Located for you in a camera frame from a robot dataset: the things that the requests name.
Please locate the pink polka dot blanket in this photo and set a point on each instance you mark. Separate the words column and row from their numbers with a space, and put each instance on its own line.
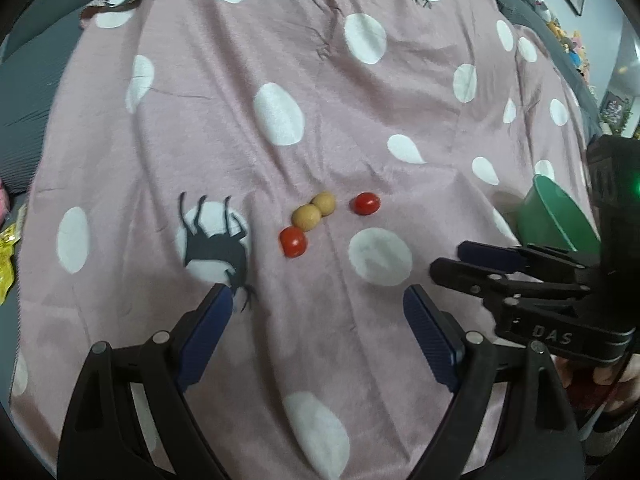
column 183, row 136

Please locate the beige longan left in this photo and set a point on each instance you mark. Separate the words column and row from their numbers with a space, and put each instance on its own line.
column 306, row 217

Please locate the cherry tomato right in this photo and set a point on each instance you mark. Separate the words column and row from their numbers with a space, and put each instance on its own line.
column 365, row 204

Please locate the green plastic bowl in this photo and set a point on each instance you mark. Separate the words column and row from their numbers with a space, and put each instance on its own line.
column 548, row 216

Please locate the cherry tomato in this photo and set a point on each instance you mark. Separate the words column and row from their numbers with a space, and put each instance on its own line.
column 365, row 204
column 293, row 242

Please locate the beige longan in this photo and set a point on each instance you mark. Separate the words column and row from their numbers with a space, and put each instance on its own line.
column 325, row 202
column 306, row 217

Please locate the right hand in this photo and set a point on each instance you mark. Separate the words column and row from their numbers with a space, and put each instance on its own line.
column 588, row 387

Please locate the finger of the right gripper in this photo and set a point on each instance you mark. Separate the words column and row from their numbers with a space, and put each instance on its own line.
column 501, row 259
column 464, row 277

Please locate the cherry tomato middle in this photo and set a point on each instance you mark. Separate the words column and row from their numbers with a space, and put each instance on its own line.
column 293, row 242

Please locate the beige longan right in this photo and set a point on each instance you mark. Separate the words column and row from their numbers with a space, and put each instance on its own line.
column 325, row 202

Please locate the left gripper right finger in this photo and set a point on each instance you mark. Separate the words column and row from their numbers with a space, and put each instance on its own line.
column 437, row 336

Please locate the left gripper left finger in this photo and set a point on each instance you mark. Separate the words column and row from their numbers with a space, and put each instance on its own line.
column 198, row 333

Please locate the yellow snack wrapper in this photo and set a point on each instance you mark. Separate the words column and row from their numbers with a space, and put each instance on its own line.
column 9, row 238

